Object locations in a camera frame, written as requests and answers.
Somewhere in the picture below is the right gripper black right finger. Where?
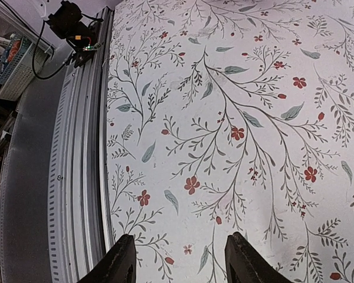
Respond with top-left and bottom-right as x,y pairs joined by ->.
225,232 -> 291,283

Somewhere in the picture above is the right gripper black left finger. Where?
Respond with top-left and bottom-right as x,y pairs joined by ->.
78,234 -> 136,283

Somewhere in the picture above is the white perforated storage crate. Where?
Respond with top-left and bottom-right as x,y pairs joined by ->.
0,33 -> 49,101

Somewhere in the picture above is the aluminium front frame rail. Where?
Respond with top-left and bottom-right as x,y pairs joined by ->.
0,5 -> 116,283

